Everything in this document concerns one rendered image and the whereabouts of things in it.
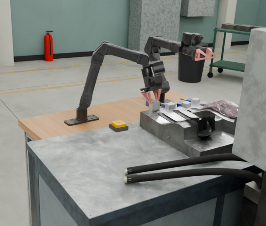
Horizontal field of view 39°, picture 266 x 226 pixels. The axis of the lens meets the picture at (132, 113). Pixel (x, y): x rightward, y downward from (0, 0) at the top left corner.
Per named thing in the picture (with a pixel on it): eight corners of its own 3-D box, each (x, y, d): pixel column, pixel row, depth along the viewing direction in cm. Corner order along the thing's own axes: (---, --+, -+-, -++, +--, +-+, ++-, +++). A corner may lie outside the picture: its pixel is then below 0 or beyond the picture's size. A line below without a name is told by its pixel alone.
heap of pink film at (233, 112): (195, 110, 222) (197, 98, 219) (210, 104, 235) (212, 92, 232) (236, 123, 207) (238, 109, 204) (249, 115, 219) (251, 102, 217)
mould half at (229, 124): (175, 116, 228) (177, 99, 225) (197, 106, 247) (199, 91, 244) (253, 141, 199) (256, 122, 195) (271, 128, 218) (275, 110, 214)
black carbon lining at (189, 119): (154, 116, 207) (156, 100, 203) (177, 112, 215) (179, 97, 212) (197, 140, 179) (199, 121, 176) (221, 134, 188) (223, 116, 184)
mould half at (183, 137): (139, 126, 211) (140, 103, 206) (175, 119, 224) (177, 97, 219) (198, 163, 172) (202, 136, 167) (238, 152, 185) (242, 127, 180)
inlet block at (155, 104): (139, 102, 217) (139, 94, 215) (146, 100, 220) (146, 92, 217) (152, 112, 208) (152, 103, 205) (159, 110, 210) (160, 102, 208)
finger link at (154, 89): (164, 101, 208) (160, 84, 207) (154, 104, 205) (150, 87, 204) (158, 102, 214) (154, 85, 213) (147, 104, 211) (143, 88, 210)
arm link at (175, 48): (199, 33, 218) (184, 30, 227) (189, 34, 213) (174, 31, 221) (196, 53, 222) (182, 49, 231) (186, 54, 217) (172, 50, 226)
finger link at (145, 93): (160, 102, 207) (157, 85, 206) (150, 105, 203) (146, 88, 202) (154, 102, 213) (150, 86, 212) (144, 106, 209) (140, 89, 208)
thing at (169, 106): (154, 106, 224) (155, 98, 222) (161, 106, 226) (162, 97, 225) (168, 114, 214) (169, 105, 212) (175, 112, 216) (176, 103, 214)
